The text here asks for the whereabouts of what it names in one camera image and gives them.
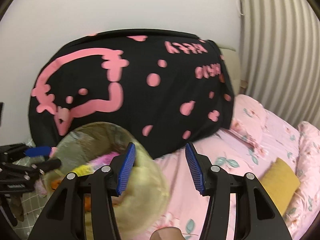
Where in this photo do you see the Kleenex tissue pack wrapper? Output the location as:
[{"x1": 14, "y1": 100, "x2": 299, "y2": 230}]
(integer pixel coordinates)
[{"x1": 72, "y1": 152, "x2": 119, "y2": 177}]

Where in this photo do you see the yellow-green plastic trash bag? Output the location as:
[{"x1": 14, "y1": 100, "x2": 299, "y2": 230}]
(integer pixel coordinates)
[{"x1": 44, "y1": 122, "x2": 170, "y2": 239}]

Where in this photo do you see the person's right hand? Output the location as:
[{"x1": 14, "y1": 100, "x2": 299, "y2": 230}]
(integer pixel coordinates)
[{"x1": 150, "y1": 227, "x2": 185, "y2": 240}]

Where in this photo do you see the green grid table cloth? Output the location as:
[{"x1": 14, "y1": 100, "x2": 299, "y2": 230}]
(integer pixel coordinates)
[{"x1": 10, "y1": 154, "x2": 51, "y2": 235}]

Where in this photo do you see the pink floral bed sheet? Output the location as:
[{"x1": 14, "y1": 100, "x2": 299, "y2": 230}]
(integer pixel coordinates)
[{"x1": 142, "y1": 94, "x2": 294, "y2": 239}]

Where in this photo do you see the black pink printed garment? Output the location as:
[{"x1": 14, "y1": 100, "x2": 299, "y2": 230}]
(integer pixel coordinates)
[{"x1": 28, "y1": 29, "x2": 234, "y2": 158}]

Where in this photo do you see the mustard yellow cushion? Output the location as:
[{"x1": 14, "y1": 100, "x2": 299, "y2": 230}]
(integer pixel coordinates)
[{"x1": 259, "y1": 158, "x2": 300, "y2": 216}]

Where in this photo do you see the pink floral quilt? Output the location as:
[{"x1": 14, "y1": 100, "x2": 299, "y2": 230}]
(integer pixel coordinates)
[{"x1": 284, "y1": 121, "x2": 319, "y2": 239}]

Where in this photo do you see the beige headboard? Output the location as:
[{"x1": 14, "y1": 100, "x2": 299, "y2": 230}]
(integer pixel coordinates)
[{"x1": 218, "y1": 44, "x2": 241, "y2": 95}]

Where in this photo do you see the grey pleated curtain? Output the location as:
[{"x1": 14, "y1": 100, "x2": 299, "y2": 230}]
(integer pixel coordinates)
[{"x1": 240, "y1": 0, "x2": 319, "y2": 126}]

